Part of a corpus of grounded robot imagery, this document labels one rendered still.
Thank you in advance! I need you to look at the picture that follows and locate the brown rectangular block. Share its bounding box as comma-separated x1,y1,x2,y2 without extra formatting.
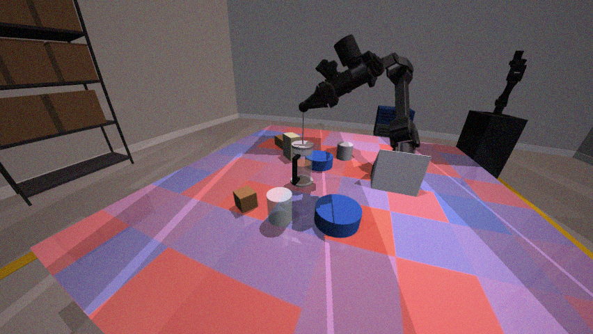
274,134,283,150

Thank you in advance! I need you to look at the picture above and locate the glass french press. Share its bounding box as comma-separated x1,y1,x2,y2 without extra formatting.
290,102,314,187

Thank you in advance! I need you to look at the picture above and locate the blue short cylinder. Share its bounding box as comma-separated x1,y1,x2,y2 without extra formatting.
315,194,363,238
312,150,333,171

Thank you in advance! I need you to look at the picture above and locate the brown cube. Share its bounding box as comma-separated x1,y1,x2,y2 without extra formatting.
232,186,258,213

